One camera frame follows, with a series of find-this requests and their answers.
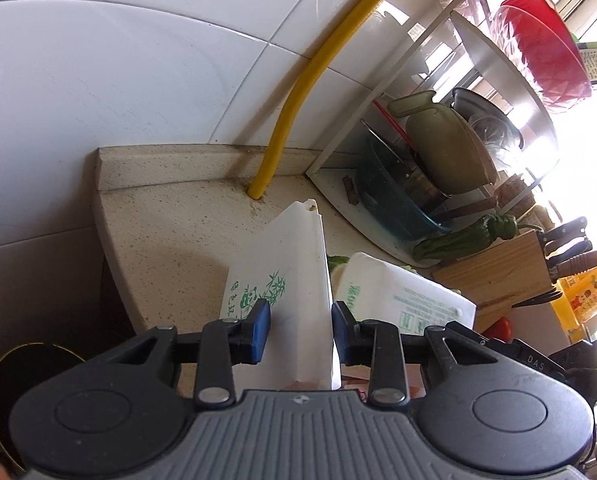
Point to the teal plastic basin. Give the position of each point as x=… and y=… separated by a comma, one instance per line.
x=383, y=200

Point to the black round container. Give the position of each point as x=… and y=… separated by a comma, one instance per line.
x=23, y=375

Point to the olive green plastic jug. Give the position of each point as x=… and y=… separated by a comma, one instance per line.
x=448, y=145

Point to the red tomato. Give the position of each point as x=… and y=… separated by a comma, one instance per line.
x=500, y=329

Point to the white panda print paper bag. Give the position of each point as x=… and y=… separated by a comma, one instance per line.
x=298, y=270

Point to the yellow pipe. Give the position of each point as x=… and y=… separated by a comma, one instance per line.
x=288, y=110

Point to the red plastic basin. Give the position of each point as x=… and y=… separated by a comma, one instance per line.
x=543, y=45

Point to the wooden knife block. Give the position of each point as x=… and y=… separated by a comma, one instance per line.
x=498, y=270

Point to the white corner shelf rack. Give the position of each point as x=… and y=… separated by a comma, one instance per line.
x=338, y=195

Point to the dark green pepper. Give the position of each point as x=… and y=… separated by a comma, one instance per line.
x=500, y=225

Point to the clear patterned bowl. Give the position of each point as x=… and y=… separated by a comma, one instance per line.
x=507, y=35

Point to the white green print packet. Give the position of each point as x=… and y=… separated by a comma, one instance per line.
x=403, y=290

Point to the steel bowl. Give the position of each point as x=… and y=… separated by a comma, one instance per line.
x=478, y=105

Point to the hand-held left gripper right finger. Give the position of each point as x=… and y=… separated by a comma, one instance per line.
x=339, y=332

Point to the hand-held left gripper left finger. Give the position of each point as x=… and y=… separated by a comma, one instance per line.
x=261, y=330

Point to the glass jar brown contents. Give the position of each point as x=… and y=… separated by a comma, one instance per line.
x=515, y=192
x=545, y=217

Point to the yellow detergent bottle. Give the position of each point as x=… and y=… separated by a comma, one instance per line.
x=585, y=290

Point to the black scissors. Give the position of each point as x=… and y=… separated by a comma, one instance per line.
x=538, y=298

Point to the light green long pepper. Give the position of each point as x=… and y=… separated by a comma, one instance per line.
x=453, y=247

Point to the clear plastic bag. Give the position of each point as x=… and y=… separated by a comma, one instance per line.
x=495, y=132

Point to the steel pot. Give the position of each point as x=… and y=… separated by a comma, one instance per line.
x=421, y=180

